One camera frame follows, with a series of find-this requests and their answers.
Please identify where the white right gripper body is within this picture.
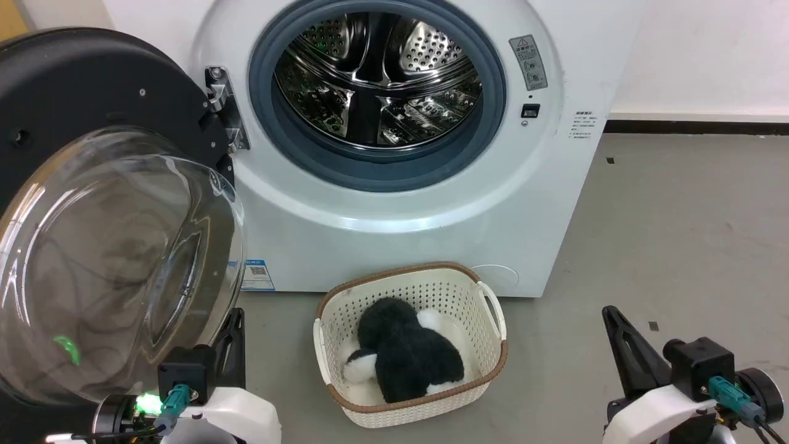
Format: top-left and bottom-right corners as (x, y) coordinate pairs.
(603, 382), (722, 444)

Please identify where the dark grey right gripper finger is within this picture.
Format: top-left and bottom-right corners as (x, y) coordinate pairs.
(602, 305), (674, 400)

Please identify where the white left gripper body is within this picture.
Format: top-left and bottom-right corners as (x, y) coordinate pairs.
(161, 385), (282, 444)

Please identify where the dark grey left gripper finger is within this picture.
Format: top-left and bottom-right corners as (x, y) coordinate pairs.
(211, 307), (247, 390)

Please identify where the black round glass washer door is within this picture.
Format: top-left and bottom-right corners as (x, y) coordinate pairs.
(0, 27), (247, 409)

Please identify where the white front-load washing machine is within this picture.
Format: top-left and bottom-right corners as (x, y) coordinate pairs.
(102, 0), (648, 298)

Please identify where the metal door hinge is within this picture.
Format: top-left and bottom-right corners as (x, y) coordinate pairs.
(205, 66), (251, 153)

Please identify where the blue and white QR sticker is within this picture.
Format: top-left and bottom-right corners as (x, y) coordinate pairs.
(240, 258), (276, 292)

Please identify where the cream perforated laundry basket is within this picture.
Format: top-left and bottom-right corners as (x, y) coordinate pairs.
(313, 261), (509, 429)

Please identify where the round white filter cover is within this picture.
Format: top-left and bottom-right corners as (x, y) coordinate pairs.
(472, 265), (521, 290)

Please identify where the black and white plush toy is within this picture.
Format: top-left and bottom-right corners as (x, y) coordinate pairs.
(343, 297), (466, 405)

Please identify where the small black text sticker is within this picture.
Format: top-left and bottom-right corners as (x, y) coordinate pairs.
(571, 110), (596, 141)

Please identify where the stainless steel perforated drum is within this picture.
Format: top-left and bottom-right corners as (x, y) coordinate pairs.
(273, 12), (483, 149)

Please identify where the grey warning label sticker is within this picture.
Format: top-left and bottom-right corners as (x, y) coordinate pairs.
(509, 35), (549, 92)

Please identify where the teal left cable connector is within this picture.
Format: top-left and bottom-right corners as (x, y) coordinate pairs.
(153, 383), (193, 436)

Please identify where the teal cable connector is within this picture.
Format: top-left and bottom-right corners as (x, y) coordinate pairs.
(153, 383), (193, 436)
(708, 376), (764, 427)

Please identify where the teal right cable connector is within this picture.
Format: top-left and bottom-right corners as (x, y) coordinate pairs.
(708, 376), (764, 427)

